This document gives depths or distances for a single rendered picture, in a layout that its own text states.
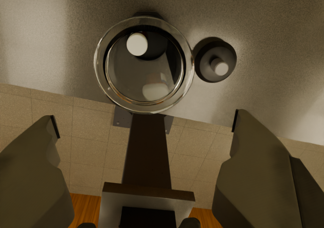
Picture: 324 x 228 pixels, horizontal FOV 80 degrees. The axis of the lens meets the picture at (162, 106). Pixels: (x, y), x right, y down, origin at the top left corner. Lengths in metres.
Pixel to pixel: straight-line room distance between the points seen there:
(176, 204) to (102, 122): 1.09
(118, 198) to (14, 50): 0.52
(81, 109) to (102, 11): 1.29
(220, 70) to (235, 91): 0.12
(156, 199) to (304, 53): 0.59
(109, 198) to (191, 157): 1.29
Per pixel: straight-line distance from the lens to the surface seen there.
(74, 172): 2.14
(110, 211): 0.79
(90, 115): 1.67
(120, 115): 1.60
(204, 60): 0.42
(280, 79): 0.55
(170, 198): 0.74
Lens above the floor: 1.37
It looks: 61 degrees down
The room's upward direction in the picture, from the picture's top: 174 degrees clockwise
